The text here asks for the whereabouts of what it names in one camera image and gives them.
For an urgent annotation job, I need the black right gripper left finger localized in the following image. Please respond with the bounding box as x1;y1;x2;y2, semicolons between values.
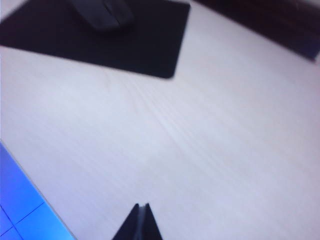
111;202;145;240

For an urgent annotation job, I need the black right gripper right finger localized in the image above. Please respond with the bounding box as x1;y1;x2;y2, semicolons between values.
139;202;164;240

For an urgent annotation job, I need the black computer mouse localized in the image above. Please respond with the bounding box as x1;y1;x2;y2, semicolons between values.
71;0;135;34

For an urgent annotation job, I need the black mouse pad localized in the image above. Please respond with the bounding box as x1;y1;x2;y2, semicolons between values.
0;0;192;80

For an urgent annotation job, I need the dark keyboard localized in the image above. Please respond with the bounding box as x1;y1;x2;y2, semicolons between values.
191;0;320;62

